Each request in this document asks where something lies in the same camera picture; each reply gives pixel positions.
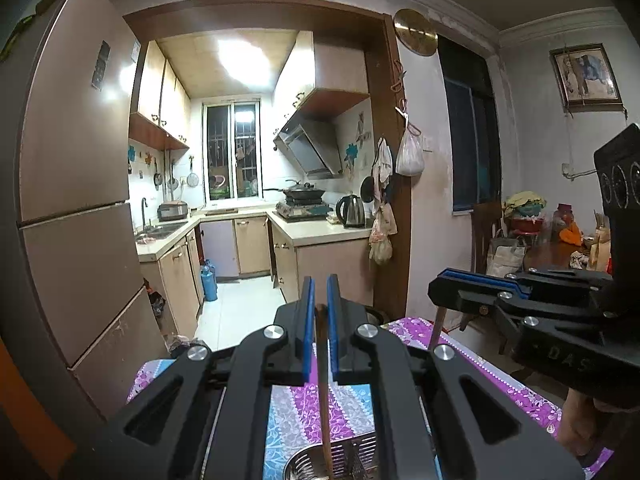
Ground blue perforated utensil holder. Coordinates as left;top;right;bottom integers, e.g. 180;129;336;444
282;431;381;480

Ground kitchen window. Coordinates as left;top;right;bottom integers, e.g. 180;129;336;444
203;100;262;203

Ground person's right hand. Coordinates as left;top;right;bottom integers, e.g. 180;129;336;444
556;389;639;458

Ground dark wooden side table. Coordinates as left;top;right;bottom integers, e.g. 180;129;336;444
516;242;613;286

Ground steel electric kettle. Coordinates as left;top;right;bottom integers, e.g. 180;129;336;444
335;194;366;229

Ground wooden chair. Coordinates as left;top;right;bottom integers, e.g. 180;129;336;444
471;202;502;274

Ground floral striped tablecloth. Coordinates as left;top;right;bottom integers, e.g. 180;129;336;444
124;315;614;480

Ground black wok on stove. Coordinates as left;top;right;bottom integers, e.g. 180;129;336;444
265;179;324;204

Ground blue water bottle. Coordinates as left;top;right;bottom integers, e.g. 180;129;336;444
201;259;218;301

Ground steel range hood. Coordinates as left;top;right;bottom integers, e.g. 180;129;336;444
274;118;343;179

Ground white hanging plastic bag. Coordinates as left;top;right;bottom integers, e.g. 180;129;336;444
396;122;424;177

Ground dark room window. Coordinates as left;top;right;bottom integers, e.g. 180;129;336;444
438;37;501;212

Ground framed elephant picture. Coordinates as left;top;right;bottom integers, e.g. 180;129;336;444
549;44;624;113

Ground brown three-door refrigerator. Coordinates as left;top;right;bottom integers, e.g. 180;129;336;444
1;0;166;442

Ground round gold wall clock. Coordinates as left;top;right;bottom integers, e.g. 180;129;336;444
393;9;438;56

